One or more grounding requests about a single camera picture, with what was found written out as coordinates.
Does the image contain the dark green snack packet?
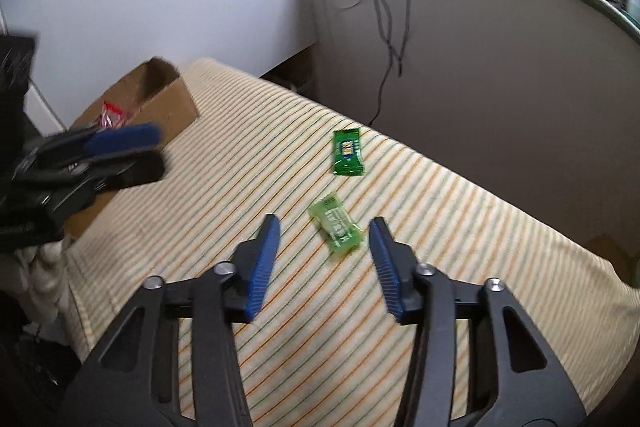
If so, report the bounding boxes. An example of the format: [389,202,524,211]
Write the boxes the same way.
[332,127,365,177]

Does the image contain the black hanging cable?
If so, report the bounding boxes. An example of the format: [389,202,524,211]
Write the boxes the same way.
[360,0,437,128]

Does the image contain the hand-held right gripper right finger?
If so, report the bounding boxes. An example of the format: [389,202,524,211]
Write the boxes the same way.
[367,217,586,427]

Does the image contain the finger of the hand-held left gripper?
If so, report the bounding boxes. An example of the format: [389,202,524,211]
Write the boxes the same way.
[14,151,167,204]
[27,123,164,160]

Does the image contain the light green candy packet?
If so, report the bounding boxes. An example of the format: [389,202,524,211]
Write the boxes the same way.
[307,192,364,259]

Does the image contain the red and clear snack bag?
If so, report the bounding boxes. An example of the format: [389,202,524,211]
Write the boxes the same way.
[97,101,129,128]

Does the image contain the person's left hand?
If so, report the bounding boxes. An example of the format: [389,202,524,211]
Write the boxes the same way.
[17,239,69,324]

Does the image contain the striped tablecloth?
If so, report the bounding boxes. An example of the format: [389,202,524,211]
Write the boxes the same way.
[65,58,640,427]

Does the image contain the brown cardboard box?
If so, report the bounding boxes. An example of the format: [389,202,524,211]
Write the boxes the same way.
[66,57,199,239]

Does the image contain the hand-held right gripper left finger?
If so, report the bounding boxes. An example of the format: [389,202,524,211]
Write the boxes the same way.
[60,213,282,427]

